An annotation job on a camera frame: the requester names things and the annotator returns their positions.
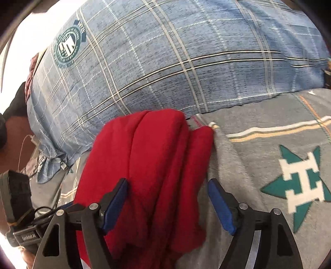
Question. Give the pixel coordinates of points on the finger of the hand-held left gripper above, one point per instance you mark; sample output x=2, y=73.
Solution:
x=45, y=217

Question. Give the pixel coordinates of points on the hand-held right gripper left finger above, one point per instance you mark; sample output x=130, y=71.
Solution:
x=116, y=204

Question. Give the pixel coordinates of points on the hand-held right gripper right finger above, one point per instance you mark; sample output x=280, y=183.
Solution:
x=221, y=207

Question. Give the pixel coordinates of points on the red fleece garment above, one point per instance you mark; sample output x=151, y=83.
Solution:
x=155, y=168

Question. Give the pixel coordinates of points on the grey printed blanket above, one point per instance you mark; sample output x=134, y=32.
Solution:
x=245, y=160

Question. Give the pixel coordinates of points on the black cloth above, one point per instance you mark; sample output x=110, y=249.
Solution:
x=14, y=108

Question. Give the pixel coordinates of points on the maroon cloth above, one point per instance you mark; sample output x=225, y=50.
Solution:
x=29, y=77

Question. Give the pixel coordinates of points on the blue plaid pillow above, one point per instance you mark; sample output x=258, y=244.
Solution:
x=181, y=64

